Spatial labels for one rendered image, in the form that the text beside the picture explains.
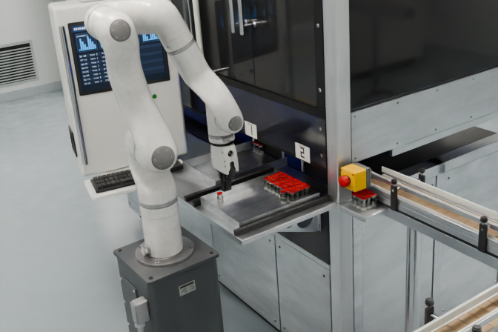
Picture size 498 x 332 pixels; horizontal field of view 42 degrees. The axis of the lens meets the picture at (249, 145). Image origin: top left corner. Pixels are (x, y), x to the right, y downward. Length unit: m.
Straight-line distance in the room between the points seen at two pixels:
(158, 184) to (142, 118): 0.23
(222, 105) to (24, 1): 5.63
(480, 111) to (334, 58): 0.84
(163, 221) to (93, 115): 0.97
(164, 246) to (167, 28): 0.67
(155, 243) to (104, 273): 1.74
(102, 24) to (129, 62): 0.14
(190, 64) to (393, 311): 1.39
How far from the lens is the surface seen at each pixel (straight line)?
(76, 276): 3.82
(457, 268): 3.00
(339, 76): 2.15
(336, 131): 2.21
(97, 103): 2.87
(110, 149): 2.94
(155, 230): 2.04
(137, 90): 1.88
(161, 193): 1.99
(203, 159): 2.72
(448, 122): 2.62
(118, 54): 1.80
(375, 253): 2.55
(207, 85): 1.94
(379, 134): 2.35
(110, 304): 3.52
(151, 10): 1.87
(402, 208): 2.24
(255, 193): 2.41
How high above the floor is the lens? 1.92
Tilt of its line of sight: 21 degrees down
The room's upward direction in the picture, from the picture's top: 4 degrees counter-clockwise
